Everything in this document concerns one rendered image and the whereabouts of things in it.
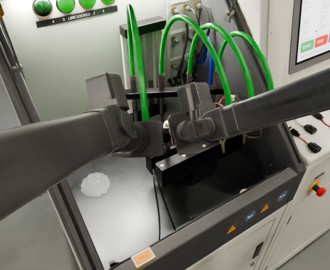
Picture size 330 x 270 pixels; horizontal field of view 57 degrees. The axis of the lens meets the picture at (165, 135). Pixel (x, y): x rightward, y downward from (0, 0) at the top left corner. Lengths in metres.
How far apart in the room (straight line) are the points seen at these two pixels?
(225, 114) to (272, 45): 0.52
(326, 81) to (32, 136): 0.38
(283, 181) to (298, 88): 0.53
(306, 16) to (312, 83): 0.68
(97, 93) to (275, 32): 0.69
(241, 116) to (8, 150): 0.41
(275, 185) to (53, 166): 0.79
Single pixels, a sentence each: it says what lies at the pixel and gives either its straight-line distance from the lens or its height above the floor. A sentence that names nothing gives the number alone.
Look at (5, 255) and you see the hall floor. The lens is 2.06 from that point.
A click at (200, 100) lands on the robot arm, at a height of 1.29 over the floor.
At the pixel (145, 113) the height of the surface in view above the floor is 1.29.
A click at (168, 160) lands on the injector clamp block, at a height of 0.98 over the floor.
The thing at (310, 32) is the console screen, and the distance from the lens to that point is 1.18.
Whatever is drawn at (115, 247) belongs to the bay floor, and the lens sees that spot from 0.95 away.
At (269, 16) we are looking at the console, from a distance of 1.02.
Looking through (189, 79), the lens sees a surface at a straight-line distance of 1.00.
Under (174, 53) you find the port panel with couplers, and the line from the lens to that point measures 1.14.
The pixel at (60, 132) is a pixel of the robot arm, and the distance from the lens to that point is 0.28.
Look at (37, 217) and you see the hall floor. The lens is 2.13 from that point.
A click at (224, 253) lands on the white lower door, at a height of 0.73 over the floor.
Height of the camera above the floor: 1.66
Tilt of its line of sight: 42 degrees down
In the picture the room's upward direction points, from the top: straight up
